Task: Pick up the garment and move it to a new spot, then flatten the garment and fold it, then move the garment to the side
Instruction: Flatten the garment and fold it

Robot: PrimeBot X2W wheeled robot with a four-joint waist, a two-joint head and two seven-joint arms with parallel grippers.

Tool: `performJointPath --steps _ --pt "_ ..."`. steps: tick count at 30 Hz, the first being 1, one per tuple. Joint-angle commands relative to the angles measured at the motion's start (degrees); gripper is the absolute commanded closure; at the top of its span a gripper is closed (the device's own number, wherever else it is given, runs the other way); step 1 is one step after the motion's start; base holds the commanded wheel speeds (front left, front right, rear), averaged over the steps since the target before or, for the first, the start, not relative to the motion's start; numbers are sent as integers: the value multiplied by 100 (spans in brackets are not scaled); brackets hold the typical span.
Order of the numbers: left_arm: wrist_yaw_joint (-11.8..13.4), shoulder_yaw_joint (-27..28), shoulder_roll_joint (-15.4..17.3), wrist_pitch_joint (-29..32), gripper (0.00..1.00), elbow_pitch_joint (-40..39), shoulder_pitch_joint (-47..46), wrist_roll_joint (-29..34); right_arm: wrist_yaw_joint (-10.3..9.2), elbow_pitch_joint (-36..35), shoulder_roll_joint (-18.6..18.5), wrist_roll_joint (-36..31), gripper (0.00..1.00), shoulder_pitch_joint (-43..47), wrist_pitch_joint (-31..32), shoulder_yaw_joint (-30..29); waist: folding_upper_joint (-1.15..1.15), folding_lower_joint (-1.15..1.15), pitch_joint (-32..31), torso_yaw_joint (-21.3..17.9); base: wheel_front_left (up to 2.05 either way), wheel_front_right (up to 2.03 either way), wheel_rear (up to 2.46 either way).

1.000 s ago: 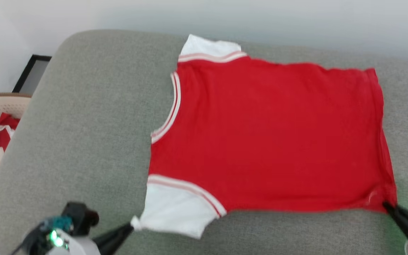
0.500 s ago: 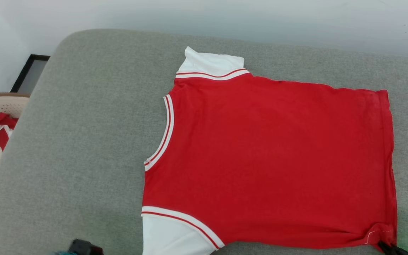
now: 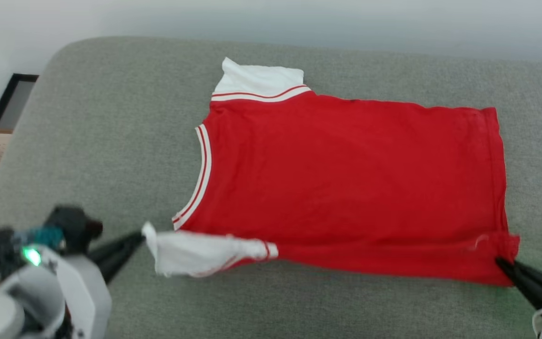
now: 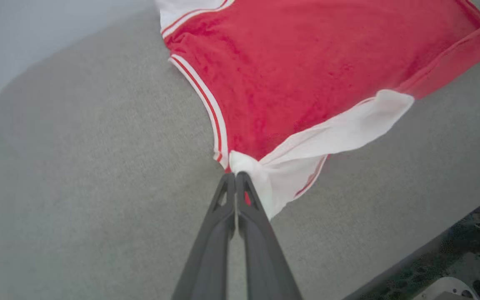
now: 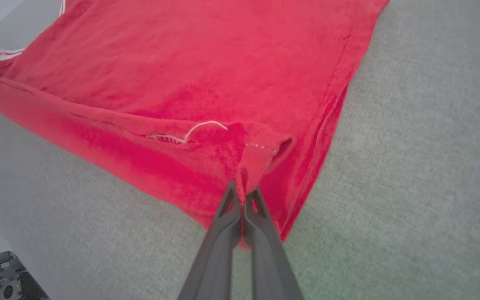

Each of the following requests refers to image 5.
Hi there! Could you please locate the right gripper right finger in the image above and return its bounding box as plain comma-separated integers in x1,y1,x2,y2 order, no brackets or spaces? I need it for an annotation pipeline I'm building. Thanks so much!
244,186,305,300

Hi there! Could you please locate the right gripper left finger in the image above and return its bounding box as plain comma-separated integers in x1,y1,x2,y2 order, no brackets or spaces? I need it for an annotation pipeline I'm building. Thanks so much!
177,179,243,300

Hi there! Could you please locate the red and white garment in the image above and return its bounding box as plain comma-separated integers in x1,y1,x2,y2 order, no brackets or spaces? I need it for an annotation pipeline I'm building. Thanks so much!
0,0,390,250

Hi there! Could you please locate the grey fabric sofa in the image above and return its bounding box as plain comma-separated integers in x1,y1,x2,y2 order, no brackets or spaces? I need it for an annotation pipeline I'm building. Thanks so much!
0,0,480,300

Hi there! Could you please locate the black perforated plate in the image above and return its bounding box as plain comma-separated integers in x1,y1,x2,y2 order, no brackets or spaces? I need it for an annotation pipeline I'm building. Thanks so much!
0,250,51,300

